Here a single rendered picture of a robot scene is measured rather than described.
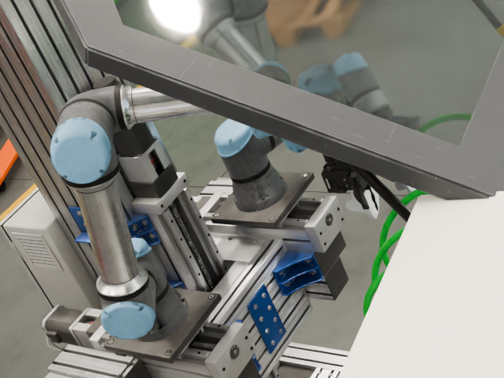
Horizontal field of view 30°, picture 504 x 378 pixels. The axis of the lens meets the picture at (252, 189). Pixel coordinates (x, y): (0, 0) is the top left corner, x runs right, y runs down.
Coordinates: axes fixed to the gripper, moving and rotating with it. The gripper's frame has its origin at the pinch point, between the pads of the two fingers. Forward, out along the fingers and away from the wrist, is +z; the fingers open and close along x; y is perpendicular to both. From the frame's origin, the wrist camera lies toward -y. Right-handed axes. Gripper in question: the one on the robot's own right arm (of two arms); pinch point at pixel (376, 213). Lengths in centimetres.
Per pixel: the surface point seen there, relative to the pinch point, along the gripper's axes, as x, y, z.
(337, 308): -97, 88, 123
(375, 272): 18.1, -5.5, 0.6
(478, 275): 55, -43, -32
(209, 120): -252, 230, 123
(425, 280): 56, -36, -32
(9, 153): -220, 364, 113
